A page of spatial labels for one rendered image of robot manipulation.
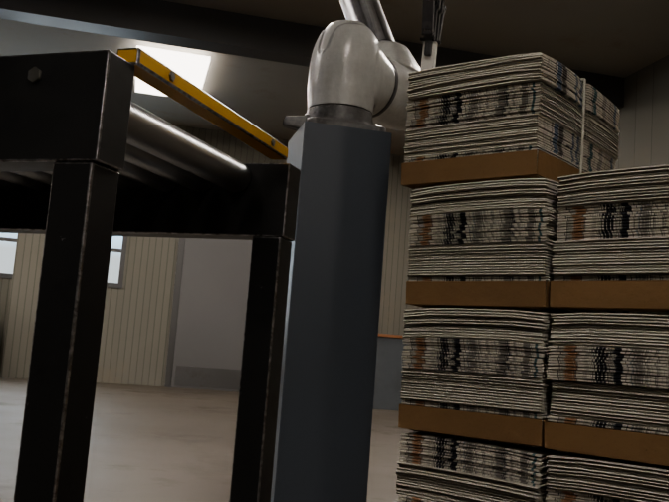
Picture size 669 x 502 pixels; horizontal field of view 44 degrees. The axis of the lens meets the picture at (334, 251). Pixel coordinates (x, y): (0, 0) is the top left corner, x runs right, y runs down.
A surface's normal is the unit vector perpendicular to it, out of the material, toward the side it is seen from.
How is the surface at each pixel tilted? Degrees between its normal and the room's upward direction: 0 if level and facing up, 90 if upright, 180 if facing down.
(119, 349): 90
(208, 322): 90
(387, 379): 90
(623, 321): 90
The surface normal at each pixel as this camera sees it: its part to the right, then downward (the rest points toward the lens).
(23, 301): 0.24, -0.10
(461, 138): -0.62, -0.11
